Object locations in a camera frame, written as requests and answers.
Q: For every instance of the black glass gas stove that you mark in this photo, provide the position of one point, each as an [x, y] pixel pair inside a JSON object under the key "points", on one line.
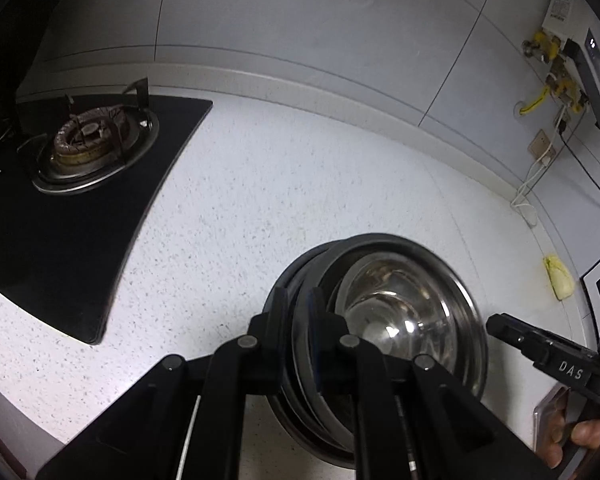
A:
{"points": [[80, 270]]}

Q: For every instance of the yellow sponge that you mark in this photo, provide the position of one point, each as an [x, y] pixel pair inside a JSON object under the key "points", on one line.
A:
{"points": [[559, 277]]}

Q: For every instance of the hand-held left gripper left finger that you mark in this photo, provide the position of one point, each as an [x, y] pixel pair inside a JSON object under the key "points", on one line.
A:
{"points": [[280, 330]]}

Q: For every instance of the person's right hand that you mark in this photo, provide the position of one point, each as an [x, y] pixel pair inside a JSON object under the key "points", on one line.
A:
{"points": [[587, 435]]}

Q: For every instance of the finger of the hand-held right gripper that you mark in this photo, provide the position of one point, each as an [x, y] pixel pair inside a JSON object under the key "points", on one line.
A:
{"points": [[545, 350]]}

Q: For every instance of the white wall water heater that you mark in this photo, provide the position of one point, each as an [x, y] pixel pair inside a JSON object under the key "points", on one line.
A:
{"points": [[597, 60]]}

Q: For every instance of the large steel bowl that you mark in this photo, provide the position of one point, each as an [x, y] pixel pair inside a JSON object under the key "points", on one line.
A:
{"points": [[467, 330]]}

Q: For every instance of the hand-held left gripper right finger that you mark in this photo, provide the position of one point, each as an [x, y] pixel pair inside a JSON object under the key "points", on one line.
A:
{"points": [[319, 340]]}

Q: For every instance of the gas stove burner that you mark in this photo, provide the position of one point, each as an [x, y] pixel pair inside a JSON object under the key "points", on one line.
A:
{"points": [[87, 137]]}

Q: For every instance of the beige wall socket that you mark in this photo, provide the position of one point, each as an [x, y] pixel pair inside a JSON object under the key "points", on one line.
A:
{"points": [[541, 144]]}

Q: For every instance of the yellow gas pipe fittings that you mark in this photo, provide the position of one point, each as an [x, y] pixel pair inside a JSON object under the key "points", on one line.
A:
{"points": [[560, 75]]}

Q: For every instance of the stainless steel bowl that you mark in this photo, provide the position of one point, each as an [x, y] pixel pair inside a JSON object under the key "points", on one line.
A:
{"points": [[300, 430]]}

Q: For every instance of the small steel bowl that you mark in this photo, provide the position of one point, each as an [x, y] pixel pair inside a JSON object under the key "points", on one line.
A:
{"points": [[390, 310]]}

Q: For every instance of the large patterned steel plate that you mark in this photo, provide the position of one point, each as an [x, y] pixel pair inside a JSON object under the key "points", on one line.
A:
{"points": [[305, 280]]}

